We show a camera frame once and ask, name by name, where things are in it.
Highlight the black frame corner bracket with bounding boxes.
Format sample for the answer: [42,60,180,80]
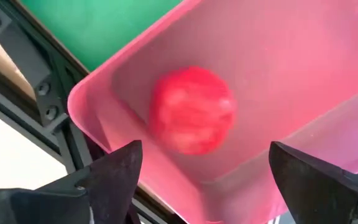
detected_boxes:
[0,0,70,127]

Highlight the red toy apple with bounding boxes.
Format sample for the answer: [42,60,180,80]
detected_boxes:
[149,65,237,156]

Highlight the red plastic basket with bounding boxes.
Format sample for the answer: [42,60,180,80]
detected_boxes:
[67,0,358,224]

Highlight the green table mat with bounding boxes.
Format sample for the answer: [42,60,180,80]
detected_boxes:
[20,0,183,72]

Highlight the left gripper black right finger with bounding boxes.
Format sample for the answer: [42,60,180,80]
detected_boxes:
[268,141,358,224]

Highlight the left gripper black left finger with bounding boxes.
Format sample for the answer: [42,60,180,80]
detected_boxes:
[0,139,144,224]

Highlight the black aluminium table frame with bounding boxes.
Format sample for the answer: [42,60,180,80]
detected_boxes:
[0,0,186,224]

